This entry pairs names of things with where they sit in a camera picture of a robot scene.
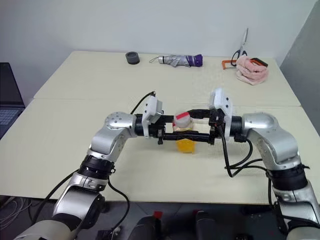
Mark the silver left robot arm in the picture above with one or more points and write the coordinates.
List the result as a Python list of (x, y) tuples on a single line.
[(110, 140)]

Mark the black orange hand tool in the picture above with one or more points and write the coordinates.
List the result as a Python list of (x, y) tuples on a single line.
[(259, 62)]

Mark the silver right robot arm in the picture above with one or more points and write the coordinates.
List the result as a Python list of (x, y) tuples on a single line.
[(272, 142)]

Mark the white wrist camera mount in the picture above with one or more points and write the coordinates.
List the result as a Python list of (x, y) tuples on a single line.
[(150, 110), (223, 100)]

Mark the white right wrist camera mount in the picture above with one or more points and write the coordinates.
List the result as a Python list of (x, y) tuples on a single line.
[(223, 100)]

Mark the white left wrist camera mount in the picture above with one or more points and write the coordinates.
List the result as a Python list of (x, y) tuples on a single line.
[(150, 110)]

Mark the red tab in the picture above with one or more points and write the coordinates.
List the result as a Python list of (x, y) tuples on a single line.
[(158, 215)]

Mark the dark laptop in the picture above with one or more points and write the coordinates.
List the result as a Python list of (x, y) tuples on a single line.
[(8, 95)]

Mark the purple-capped clear bottle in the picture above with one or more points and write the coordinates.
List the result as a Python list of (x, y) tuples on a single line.
[(175, 60)]

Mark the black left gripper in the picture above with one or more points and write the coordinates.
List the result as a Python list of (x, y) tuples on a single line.
[(160, 128)]

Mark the pink folded towel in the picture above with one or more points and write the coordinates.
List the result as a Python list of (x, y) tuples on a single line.
[(251, 73)]

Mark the clear bottle with orange drink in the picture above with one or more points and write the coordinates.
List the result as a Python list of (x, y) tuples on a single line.
[(186, 148)]

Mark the dark rounded shape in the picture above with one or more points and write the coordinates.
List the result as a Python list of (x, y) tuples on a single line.
[(146, 228)]

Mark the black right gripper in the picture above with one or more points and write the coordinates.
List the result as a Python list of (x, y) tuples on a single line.
[(215, 125)]

